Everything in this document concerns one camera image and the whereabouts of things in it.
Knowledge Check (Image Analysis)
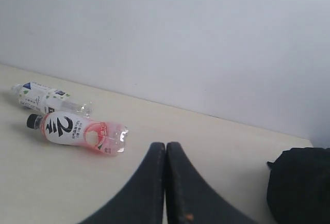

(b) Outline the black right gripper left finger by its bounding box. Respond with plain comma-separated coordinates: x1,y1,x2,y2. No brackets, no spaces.
82,142,166,224

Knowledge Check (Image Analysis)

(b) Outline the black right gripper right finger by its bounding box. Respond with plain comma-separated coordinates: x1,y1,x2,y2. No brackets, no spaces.
166,142,255,224

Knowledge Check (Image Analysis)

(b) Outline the pink white black-cap bottle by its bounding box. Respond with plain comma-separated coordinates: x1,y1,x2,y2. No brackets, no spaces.
26,111,128,155

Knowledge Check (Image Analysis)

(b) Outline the white blue label clear bottle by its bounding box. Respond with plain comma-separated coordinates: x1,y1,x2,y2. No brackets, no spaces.
11,82,92,118

